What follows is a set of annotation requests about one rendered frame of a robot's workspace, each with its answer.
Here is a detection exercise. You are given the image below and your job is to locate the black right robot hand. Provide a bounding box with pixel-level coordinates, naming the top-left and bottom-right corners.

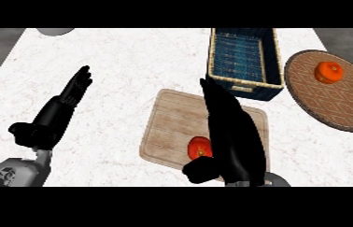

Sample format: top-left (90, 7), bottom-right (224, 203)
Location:
top-left (180, 77), bottom-right (267, 187)

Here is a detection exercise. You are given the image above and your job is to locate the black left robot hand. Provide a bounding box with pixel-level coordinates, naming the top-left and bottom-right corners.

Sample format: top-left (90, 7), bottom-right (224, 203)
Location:
top-left (7, 64), bottom-right (93, 151)

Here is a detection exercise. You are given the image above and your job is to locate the red tomato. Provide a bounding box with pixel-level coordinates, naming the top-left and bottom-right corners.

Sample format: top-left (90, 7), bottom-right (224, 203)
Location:
top-left (186, 135), bottom-right (215, 161)

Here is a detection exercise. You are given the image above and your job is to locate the wooden cutting board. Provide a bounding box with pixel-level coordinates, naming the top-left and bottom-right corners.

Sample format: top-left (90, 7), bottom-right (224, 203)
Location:
top-left (137, 88), bottom-right (271, 182)

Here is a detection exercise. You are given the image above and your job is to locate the blue wicker basket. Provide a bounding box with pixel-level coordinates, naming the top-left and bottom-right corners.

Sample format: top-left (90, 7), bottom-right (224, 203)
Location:
top-left (206, 27), bottom-right (285, 102)

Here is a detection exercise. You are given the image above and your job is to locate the round brown placemat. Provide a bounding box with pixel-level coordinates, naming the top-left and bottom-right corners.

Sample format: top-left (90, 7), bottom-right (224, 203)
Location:
top-left (282, 49), bottom-right (353, 133)

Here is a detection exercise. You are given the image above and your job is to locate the grey round object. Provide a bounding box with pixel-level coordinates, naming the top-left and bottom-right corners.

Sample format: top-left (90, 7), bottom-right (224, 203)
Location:
top-left (34, 27), bottom-right (75, 37)

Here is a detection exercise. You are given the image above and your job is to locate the orange fruit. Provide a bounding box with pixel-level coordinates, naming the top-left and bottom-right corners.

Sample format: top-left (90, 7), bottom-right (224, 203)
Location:
top-left (313, 61), bottom-right (344, 85)

